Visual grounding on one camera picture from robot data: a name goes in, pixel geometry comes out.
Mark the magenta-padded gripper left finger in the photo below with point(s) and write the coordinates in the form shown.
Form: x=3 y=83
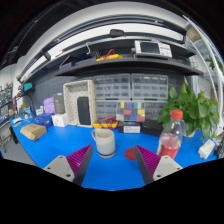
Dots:
x=61 y=166

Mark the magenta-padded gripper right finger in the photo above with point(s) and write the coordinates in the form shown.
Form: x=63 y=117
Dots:
x=165 y=166

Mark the clear red-capped drink bottle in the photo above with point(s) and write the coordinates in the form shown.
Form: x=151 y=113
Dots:
x=170 y=141

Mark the plain black box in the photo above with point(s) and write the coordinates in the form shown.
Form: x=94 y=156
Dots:
x=151 y=128

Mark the white power adapter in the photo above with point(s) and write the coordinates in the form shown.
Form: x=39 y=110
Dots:
x=206 y=149

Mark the brown cardboard box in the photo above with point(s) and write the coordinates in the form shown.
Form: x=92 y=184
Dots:
x=32 y=131

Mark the blue box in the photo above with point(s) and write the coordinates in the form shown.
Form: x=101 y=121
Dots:
x=44 y=120

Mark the grey ceramic mug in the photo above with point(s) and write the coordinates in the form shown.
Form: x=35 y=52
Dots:
x=106 y=141

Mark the black box with white label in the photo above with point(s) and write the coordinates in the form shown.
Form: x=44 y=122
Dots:
x=129 y=128

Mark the grey small-parts drawer cabinet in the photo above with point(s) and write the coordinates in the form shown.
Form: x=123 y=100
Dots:
x=154 y=108
x=111 y=86
x=106 y=110
x=150 y=86

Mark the black rectangular device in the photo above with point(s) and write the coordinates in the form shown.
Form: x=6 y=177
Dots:
x=84 y=111

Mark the yellow multimeter with red leads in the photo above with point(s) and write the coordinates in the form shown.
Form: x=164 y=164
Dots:
x=105 y=125

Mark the purple package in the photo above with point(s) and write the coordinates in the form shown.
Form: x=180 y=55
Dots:
x=49 y=106

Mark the dark grey box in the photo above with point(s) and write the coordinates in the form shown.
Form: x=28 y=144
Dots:
x=59 y=103

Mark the green potted plant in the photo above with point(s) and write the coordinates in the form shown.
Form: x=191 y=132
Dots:
x=196 y=110

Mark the white perforated tray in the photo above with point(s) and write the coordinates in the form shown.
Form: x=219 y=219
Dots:
x=70 y=100

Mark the black workbench shelf unit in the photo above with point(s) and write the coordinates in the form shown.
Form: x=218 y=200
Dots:
x=126 y=65

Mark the white metal shelf rack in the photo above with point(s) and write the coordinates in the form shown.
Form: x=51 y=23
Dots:
x=213 y=66

